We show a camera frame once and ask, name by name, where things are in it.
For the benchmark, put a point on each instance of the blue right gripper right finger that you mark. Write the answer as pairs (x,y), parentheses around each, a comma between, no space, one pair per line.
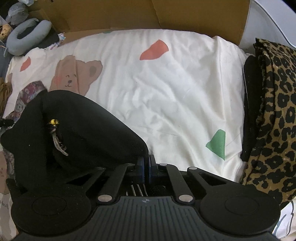
(153,168)

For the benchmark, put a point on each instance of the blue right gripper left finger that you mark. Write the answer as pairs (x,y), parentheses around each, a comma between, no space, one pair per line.
(140,170)

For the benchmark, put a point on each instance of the black bear-pattern shorts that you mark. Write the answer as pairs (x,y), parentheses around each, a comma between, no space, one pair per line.
(61,135)

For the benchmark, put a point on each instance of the cream bear print duvet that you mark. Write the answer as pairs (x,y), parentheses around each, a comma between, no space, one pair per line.
(185,95)

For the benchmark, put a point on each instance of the leopard print garment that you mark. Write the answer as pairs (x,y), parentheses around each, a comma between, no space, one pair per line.
(270,166)

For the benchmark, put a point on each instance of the black cloth under pillow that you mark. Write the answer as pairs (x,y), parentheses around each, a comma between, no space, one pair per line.
(50,39)

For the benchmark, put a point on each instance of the brown crumpled garment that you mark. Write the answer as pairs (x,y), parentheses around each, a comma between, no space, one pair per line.
(5,92)

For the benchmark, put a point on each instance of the brown cardboard box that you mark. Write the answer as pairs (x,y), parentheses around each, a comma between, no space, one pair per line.
(78,19)

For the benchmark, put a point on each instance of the light blue neck pillow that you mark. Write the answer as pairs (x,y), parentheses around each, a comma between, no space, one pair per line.
(18,46)

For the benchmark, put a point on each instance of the small plush bear toy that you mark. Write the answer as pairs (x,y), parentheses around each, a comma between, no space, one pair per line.
(6,29)

